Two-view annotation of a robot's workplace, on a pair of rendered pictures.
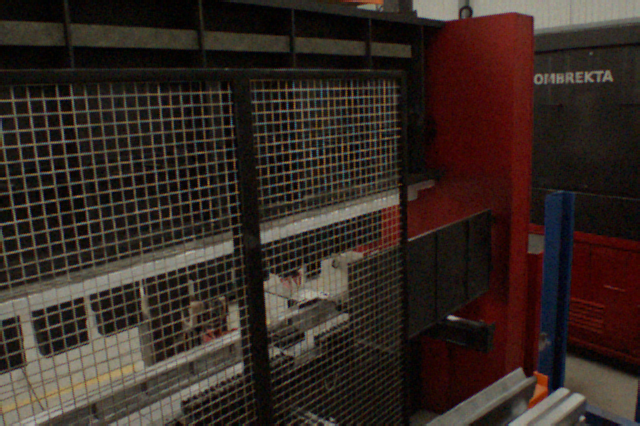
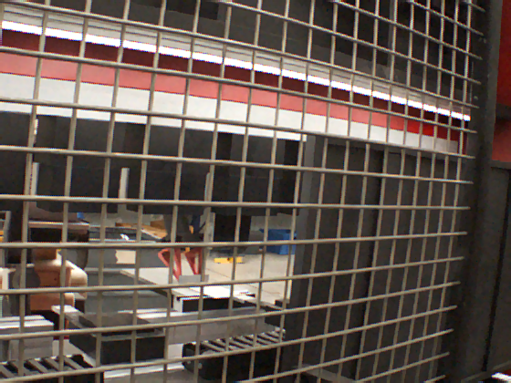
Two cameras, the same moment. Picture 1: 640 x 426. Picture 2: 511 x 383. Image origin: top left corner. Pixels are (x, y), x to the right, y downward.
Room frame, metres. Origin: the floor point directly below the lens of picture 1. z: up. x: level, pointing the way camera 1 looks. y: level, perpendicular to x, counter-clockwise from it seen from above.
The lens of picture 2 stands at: (1.05, -0.09, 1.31)
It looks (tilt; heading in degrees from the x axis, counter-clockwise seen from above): 3 degrees down; 4
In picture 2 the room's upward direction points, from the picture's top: 5 degrees clockwise
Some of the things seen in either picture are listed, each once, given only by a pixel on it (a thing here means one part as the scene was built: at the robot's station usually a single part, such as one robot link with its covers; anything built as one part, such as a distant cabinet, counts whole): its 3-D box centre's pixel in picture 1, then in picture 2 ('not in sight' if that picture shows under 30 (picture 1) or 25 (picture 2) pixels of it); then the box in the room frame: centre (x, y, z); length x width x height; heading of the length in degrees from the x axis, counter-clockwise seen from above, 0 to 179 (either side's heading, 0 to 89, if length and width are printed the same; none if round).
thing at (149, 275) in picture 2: (292, 290); (182, 281); (2.58, 0.16, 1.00); 0.26 x 0.18 x 0.01; 47
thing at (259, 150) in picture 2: (314, 242); (242, 173); (2.50, 0.03, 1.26); 0.15 x 0.09 x 0.17; 137
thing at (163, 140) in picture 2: (283, 252); (164, 169); (2.35, 0.17, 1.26); 0.15 x 0.09 x 0.17; 137
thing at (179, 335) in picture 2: (306, 314); (201, 329); (2.44, 0.09, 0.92); 0.39 x 0.06 x 0.10; 137
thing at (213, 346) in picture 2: (349, 326); (289, 345); (2.05, -0.10, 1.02); 0.37 x 0.06 x 0.04; 137
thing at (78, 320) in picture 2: (272, 330); (94, 322); (2.07, 0.22, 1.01); 0.26 x 0.12 x 0.05; 47
